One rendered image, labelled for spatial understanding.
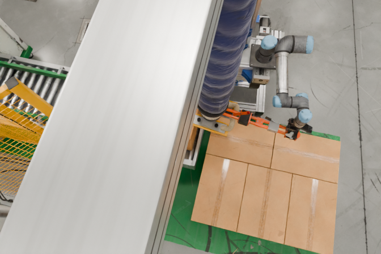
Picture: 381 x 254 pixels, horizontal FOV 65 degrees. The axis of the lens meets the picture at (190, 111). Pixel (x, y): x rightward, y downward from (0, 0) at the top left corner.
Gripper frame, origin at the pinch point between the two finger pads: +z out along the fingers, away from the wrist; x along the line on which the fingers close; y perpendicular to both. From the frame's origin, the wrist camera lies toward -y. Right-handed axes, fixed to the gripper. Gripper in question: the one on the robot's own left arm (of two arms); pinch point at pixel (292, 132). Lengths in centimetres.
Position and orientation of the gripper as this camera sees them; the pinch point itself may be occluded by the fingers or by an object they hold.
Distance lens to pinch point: 224.8
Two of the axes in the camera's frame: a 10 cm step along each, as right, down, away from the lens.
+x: -3.4, 8.8, -3.2
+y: -9.4, -3.1, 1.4
